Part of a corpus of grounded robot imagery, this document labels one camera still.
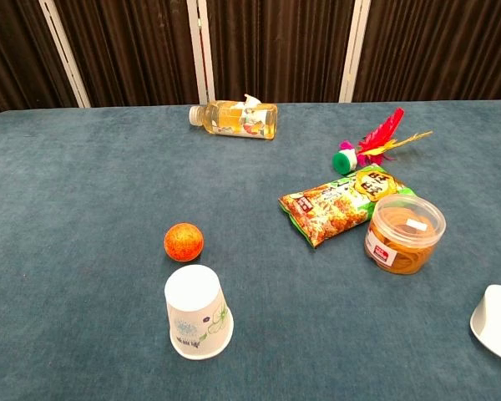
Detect white paper cup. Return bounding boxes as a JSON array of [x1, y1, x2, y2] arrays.
[[164, 264, 235, 361]]

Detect orange ball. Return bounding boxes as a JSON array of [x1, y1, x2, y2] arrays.
[[164, 223, 205, 263]]

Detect green orange snack bag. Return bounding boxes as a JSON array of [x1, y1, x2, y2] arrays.
[[278, 164, 417, 249]]

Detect yellow tea plastic bottle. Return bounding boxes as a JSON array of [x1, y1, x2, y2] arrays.
[[188, 94, 279, 141]]

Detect colourful feather shuttlecock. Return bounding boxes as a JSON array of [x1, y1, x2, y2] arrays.
[[331, 107, 434, 175]]

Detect dark brown curtain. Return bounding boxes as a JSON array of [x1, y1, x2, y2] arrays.
[[0, 0, 501, 120]]

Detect blue table cloth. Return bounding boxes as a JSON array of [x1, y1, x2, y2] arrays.
[[0, 99, 501, 401]]

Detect white computer mouse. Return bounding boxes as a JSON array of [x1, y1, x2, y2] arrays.
[[469, 284, 501, 364]]

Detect white frame post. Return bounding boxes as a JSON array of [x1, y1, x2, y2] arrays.
[[38, 0, 92, 109], [186, 0, 216, 105], [338, 0, 372, 104]]

